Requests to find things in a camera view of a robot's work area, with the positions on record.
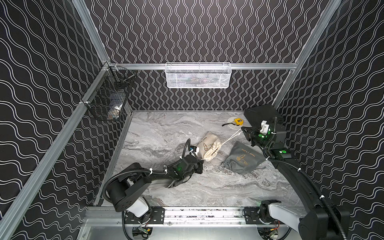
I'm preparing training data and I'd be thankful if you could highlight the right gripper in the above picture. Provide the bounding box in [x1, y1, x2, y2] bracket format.
[242, 125, 273, 152]

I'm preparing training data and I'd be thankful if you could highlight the yellow tape measure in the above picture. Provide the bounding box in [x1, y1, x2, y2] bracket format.
[234, 118, 244, 126]

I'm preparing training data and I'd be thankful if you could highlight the black hard case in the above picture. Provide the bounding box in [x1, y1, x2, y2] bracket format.
[244, 105, 284, 128]

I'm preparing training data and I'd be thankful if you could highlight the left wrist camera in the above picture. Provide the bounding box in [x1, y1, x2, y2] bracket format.
[189, 146, 200, 155]

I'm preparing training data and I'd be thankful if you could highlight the dark grey hair dryer bag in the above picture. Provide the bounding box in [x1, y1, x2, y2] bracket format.
[221, 142, 266, 175]

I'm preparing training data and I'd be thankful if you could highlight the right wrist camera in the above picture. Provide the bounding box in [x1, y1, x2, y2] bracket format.
[260, 121, 270, 136]

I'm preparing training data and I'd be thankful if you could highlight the black wire wall basket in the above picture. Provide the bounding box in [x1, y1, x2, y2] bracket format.
[81, 63, 138, 122]

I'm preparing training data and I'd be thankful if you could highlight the item in black basket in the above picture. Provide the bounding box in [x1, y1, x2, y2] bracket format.
[107, 103, 123, 120]

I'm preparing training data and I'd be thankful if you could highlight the white mesh wall basket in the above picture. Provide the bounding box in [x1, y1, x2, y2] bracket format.
[165, 62, 232, 89]

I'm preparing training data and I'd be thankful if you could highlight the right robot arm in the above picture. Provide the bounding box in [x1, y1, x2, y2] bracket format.
[242, 116, 350, 240]

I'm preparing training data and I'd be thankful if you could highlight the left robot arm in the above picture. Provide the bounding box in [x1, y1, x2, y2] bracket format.
[102, 139, 204, 218]

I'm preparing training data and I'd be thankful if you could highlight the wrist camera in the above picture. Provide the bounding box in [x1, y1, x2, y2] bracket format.
[260, 121, 270, 136]
[189, 146, 200, 155]

